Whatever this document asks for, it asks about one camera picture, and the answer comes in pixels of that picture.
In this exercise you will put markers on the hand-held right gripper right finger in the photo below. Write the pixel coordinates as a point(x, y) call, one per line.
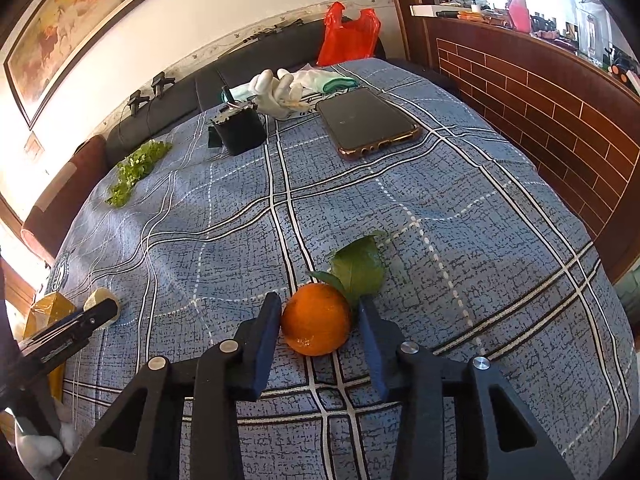
point(372, 350)

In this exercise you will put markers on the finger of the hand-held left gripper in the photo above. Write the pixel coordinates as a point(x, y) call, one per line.
point(85, 324)

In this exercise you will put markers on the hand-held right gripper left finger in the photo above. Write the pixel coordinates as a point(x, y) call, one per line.
point(265, 345)

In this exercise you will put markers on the orange with leaf stem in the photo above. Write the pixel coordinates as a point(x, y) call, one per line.
point(316, 320)

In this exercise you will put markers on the person's left hand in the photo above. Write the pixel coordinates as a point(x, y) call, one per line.
point(37, 452)

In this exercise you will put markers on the brown cushion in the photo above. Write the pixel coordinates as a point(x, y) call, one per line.
point(55, 200)

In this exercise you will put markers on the blue plaid blanket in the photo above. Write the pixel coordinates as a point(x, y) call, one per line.
point(400, 220)

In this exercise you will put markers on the green lettuce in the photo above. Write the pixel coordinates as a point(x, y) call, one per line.
point(135, 170)

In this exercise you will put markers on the black box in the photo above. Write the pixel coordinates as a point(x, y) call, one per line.
point(239, 130)

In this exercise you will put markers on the smartphone with gold case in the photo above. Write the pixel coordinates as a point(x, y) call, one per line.
point(367, 122)

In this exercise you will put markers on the black clamp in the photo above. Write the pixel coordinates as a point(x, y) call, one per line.
point(161, 83)
point(137, 101)

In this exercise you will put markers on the white glove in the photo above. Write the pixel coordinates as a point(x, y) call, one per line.
point(277, 92)

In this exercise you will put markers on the black sofa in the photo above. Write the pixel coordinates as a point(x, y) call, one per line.
point(210, 85)

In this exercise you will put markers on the green white face mask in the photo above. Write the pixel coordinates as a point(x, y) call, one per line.
point(327, 81)

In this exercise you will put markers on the framed painting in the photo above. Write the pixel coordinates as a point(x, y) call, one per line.
point(85, 25)

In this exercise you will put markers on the wooden counter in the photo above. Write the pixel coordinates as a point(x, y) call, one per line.
point(540, 100)

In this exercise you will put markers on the red plastic bag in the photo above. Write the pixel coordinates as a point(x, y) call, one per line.
point(347, 32)

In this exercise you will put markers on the pink bottle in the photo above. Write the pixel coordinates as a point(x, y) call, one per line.
point(518, 7)

